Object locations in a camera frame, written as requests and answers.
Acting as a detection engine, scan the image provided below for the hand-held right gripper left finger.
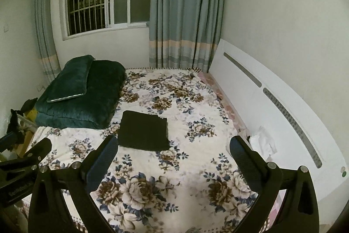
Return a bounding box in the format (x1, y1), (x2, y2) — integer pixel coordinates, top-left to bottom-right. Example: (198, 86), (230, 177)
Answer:
(27, 135), (119, 233)

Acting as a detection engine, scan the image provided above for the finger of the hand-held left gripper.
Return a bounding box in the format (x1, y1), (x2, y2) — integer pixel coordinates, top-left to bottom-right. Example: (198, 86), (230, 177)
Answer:
(16, 137), (52, 168)
(0, 131), (26, 153)

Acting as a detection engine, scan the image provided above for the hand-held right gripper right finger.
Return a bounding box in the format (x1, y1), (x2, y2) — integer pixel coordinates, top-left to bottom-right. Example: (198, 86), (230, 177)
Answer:
(229, 135), (320, 233)

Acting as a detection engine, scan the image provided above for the black striped garment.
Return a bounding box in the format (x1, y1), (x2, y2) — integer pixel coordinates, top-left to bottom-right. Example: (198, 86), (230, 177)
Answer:
(118, 110), (169, 152)

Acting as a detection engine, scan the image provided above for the white cloth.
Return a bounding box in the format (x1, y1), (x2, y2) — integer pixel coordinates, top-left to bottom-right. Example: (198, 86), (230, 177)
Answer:
(249, 126), (277, 155)

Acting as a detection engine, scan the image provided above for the black cloth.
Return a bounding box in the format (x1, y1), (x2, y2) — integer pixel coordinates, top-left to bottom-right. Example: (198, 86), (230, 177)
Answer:
(20, 98), (39, 113)

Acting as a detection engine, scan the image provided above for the white headboard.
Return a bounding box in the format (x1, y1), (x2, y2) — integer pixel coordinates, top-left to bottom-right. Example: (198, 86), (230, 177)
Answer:
(209, 39), (349, 203)

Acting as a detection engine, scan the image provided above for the floral printed blanket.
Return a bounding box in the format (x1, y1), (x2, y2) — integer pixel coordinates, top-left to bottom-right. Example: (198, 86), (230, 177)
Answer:
(20, 68), (273, 233)

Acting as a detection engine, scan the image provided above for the dark green quilt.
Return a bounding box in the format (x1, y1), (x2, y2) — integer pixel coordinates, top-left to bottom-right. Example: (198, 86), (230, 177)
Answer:
(35, 60), (126, 130)

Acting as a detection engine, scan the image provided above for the dark green pillow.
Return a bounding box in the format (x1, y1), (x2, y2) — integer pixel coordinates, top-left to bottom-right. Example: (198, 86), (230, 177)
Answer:
(46, 55), (96, 103)

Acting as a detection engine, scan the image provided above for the narrow blue-green curtain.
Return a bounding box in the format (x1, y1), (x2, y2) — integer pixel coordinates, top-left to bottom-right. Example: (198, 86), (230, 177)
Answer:
(33, 0), (62, 83)

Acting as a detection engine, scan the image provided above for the wide blue-green curtain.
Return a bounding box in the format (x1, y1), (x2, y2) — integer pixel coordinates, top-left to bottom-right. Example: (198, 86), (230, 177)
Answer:
(149, 0), (227, 72)

